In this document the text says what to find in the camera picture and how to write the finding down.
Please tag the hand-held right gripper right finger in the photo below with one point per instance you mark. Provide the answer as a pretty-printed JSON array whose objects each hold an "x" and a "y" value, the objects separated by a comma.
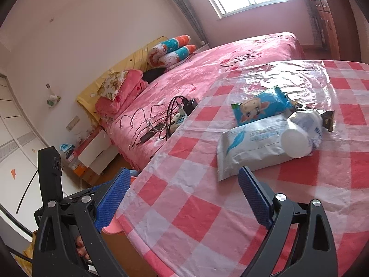
[{"x": 253, "y": 196}]

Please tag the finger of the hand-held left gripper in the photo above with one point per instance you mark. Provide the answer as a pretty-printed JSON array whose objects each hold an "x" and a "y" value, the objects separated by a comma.
[{"x": 76, "y": 195}]

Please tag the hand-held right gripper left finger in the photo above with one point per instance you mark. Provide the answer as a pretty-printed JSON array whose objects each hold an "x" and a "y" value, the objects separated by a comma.
[{"x": 112, "y": 199}]

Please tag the grey wet wipes pack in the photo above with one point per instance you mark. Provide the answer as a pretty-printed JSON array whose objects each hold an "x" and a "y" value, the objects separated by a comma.
[{"x": 248, "y": 147}]

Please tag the person's left hand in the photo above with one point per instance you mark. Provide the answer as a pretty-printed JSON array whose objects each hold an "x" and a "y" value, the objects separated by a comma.
[{"x": 82, "y": 249}]

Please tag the orange box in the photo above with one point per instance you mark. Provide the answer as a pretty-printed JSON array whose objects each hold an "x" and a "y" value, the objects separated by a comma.
[{"x": 80, "y": 168}]

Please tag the orange bear sticker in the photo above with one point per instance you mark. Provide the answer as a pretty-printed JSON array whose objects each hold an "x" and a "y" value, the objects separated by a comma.
[{"x": 13, "y": 173}]

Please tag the white nightstand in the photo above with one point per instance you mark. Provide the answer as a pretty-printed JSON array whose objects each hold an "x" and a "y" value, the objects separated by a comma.
[{"x": 95, "y": 153}]

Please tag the white sliding door closet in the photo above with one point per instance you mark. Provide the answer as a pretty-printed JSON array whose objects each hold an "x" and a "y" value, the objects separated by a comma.
[{"x": 17, "y": 138}]

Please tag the red white checkered tablecloth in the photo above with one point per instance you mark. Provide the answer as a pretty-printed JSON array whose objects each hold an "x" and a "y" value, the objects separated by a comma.
[{"x": 201, "y": 207}]

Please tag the white plastic bottle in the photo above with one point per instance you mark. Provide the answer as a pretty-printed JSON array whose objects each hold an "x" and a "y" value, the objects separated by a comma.
[{"x": 299, "y": 138}]

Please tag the black power adapter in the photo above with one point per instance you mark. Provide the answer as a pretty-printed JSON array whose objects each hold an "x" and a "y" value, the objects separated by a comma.
[{"x": 151, "y": 132}]

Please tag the blue cartoon snack packet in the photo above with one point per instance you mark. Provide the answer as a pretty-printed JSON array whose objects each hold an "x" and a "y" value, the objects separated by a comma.
[{"x": 259, "y": 106}]

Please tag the black snack wrapper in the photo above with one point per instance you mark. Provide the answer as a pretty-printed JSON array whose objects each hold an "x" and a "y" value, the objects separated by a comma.
[{"x": 327, "y": 118}]

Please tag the floral pillow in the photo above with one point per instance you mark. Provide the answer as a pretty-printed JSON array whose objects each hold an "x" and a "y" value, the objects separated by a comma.
[{"x": 112, "y": 85}]

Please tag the folded pink blanket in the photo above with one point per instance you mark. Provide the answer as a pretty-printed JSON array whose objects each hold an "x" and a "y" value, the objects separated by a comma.
[{"x": 126, "y": 92}]

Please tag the black charger plug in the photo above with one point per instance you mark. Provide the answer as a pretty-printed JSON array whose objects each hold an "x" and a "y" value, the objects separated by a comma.
[{"x": 190, "y": 106}]

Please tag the black cloth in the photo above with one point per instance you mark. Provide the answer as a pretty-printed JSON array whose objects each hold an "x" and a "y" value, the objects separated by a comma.
[{"x": 154, "y": 75}]

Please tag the yellow padded headboard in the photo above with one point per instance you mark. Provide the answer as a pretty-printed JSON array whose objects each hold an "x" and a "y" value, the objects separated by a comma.
[{"x": 126, "y": 63}]

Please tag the bed with pink cover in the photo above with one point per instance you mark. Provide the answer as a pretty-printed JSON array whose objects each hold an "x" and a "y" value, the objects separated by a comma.
[{"x": 201, "y": 72}]

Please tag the colourful cartoon bolster pillow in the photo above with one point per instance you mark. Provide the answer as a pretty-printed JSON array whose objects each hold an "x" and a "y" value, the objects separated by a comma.
[
  {"x": 178, "y": 53},
  {"x": 170, "y": 44}
]

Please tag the brown wooden wardrobe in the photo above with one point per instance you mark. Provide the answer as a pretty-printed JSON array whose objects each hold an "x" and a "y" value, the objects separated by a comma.
[{"x": 334, "y": 14}]

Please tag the white standing air conditioner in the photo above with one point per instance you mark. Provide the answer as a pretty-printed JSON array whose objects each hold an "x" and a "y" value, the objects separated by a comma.
[{"x": 184, "y": 8}]

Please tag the wall socket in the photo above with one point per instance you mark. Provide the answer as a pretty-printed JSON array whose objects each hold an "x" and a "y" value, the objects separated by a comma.
[{"x": 72, "y": 123}]

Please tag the small wall-hung pouch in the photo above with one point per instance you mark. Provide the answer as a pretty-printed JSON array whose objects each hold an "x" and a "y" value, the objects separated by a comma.
[{"x": 52, "y": 98}]

